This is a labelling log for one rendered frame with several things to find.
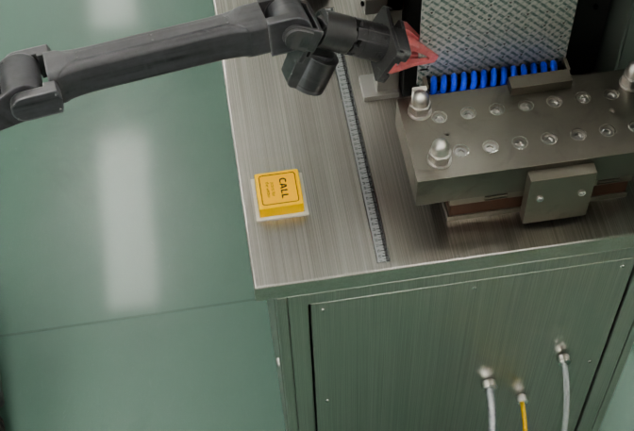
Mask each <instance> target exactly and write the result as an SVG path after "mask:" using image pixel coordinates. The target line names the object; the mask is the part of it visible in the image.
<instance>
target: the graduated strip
mask: <svg viewBox="0 0 634 431"><path fill-rule="evenodd" d="M334 53H335V52H334ZM335 54H336V55H337V57H338V59H339V63H338V65H337V66H336V68H335V72H336V76H337V80H338V85H339V89H340V94H341V99H342V106H343V110H344V115H345V120H346V123H347V128H348V133H349V137H350V141H351V146H352V150H353V155H354V160H355V163H356V168H357V172H358V177H359V184H360V189H361V194H362V198H363V203H364V207H365V211H366V216H367V221H368V225H369V229H370V233H371V238H372V243H373V246H374V251H375V259H376V264H378V263H385V262H391V257H390V253H389V248H388V244H387V241H386V236H385V232H384V227H383V223H382V219H381V215H380V210H379V206H378V202H377V198H376V193H375V186H374V181H373V178H372V173H371V169H370V164H369V160H368V156H367V152H366V147H365V143H364V138H363V135H362V130H361V126H360V122H359V115H358V110H357V106H356V101H355V97H354V93H353V89H352V84H351V80H350V75H349V72H348V68H347V63H346V59H345V55H344V54H339V53H335Z"/></svg>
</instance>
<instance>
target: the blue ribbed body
mask: <svg viewBox="0 0 634 431"><path fill-rule="evenodd" d="M540 68H541V69H538V67H537V64H536V63H535V62H532V63H531V64H530V70H528V69H527V67H526V65H525V64H522V65H521V67H520V70H521V71H520V72H518V71H517V66H515V65H512V66H511V67H510V73H508V70H507V67H505V66H503V67H501V69H500V72H501V74H499V75H498V74H497V70H496V69H495V68H491V75H488V73H487V70H485V69H482V70H481V72H480V74H481V76H477V72H476V71H471V77H470V78H468V76H467V73H465V72H462V73H461V74H460V79H458V76H457V74H455V73H452V74H451V80H449V81H448V79H447V75H441V82H438V78H437V77H436V76H435V75H433V76H431V78H430V83H428V87H429V94H439V93H446V92H453V91H467V90H473V89H481V88H488V87H495V86H502V85H507V84H508V78H509V76H516V75H529V74H536V73H543V72H551V71H557V70H565V69H564V66H563V65H562V66H558V64H557V62H556V61H555V60H553V59H552V60H551V61H550V67H548V68H547V64H546V62H545V61H542V62H541V64H540Z"/></svg>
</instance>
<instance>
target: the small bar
mask: <svg viewBox="0 0 634 431"><path fill-rule="evenodd" d="M572 83H573V79H572V77H571V74H570V71H569V69H565V70H557V71H551V72H543V73H536V74H529V75H516V76H509V78H508V84H507V85H508V88H509V93H510V95H519V94H526V93H533V92H540V91H553V90H560V89H568V88H571V87H572Z"/></svg>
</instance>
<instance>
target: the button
mask: <svg viewBox="0 0 634 431"><path fill-rule="evenodd" d="M254 177H255V185H256V192H257V198H258V204H259V216H260V217H261V218H263V217H270V216H276V215H283V214H290V213H297V212H303V211H304V210H305V209H304V200H303V194H302V190H301V184H300V178H299V173H298V170H297V169H293V170H286V171H279V172H272V173H265V174H255V176H254Z"/></svg>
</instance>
